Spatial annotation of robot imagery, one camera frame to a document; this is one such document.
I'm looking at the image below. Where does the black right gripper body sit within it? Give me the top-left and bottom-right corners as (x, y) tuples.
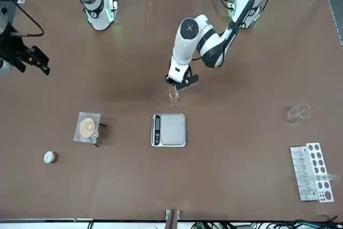
(0, 22), (27, 66)

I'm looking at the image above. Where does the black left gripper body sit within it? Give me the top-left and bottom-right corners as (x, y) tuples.
(183, 65), (193, 82)

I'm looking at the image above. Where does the small glass beaker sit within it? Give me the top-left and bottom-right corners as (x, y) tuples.
(168, 86), (180, 106)

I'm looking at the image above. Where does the silver digital balance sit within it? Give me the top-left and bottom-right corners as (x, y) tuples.
(151, 113), (187, 148)

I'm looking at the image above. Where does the large glass beaker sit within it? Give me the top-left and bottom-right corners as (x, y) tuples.
(287, 102), (312, 124)

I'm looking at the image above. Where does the white test tube rack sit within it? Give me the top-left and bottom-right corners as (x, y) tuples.
(290, 142), (335, 203)

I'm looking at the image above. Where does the glass test tube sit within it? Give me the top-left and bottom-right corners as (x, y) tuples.
(316, 174), (341, 182)

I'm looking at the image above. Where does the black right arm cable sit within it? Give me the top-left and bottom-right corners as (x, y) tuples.
(0, 0), (45, 37)

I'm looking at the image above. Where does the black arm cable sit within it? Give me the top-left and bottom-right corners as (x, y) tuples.
(0, 0), (45, 37)
(199, 0), (285, 61)

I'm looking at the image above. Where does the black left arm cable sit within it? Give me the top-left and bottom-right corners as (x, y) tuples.
(199, 0), (285, 61)

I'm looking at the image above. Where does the aluminium frame post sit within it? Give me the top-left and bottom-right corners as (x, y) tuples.
(165, 209), (181, 229)

